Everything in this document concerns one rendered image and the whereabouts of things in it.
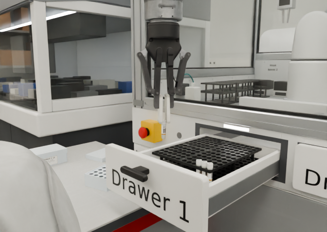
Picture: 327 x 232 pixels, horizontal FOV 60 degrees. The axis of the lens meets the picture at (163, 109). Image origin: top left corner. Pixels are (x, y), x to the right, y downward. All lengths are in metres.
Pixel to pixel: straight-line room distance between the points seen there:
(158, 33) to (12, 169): 0.50
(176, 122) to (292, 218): 0.44
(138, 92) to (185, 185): 0.64
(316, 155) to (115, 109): 1.03
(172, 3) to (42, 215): 0.53
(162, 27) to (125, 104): 0.93
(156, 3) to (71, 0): 0.78
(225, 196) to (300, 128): 0.27
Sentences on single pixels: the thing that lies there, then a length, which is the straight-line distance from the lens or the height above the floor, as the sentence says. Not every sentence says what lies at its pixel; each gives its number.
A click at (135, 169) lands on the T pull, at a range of 0.56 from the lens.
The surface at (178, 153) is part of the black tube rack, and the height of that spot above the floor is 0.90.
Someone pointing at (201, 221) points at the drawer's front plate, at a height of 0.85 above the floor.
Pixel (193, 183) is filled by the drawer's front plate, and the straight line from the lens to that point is 0.50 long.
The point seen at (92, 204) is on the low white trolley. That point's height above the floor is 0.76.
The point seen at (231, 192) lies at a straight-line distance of 0.61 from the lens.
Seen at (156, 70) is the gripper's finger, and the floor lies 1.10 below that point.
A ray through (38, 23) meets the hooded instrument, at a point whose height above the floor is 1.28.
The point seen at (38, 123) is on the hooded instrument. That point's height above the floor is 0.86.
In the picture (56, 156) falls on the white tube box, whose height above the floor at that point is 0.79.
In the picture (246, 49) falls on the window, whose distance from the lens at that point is 0.81.
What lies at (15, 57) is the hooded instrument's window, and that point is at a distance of 1.52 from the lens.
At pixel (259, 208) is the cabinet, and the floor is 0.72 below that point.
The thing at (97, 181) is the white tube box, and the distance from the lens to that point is 0.85.
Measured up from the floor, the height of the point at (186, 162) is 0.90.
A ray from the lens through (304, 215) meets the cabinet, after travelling 0.81.
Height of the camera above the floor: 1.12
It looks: 9 degrees down
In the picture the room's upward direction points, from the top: straight up
